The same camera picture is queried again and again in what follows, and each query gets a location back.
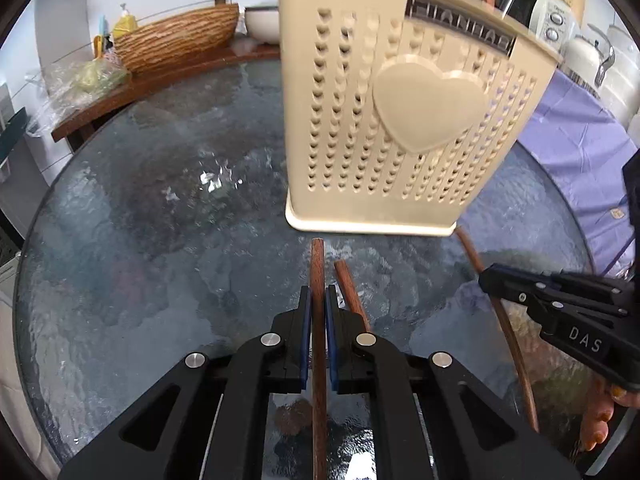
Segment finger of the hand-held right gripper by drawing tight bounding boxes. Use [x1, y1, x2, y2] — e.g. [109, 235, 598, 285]
[529, 304, 640, 394]
[478, 262, 640, 319]

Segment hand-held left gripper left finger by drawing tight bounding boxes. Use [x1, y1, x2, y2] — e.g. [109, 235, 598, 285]
[57, 285, 315, 480]

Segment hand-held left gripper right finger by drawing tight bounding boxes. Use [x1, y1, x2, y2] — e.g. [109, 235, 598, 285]
[324, 284, 581, 480]

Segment cream plastic utensil holder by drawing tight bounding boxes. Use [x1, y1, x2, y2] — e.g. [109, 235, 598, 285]
[271, 0, 563, 238]

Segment person's right hand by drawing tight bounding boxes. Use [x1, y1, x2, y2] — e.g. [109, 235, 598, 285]
[581, 379, 640, 452]

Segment purple floral cloth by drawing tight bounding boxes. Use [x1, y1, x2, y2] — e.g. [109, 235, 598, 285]
[457, 67, 640, 281]

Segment stack of white bowls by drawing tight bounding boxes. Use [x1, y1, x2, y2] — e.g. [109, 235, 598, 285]
[587, 22, 640, 136]

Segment white kettle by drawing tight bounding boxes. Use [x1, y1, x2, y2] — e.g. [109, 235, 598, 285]
[565, 35, 617, 96]

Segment white microwave oven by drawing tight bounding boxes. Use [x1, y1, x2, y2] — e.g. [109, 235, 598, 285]
[462, 0, 581, 53]

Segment wooden counter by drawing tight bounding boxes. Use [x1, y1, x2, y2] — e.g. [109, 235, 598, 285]
[51, 42, 282, 143]

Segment white pot with lid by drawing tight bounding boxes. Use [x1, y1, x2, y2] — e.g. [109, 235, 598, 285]
[243, 5, 281, 44]

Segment brown woven pattern basin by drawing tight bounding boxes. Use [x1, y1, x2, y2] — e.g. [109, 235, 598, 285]
[114, 2, 241, 75]

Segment clear plastic bag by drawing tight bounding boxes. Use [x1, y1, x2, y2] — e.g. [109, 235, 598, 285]
[27, 57, 132, 111]

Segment blue and yellow brushes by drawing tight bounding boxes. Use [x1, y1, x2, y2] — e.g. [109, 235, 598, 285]
[94, 15, 115, 58]

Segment yellow soap bottle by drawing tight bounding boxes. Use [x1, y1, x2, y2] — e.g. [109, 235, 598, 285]
[111, 4, 138, 40]

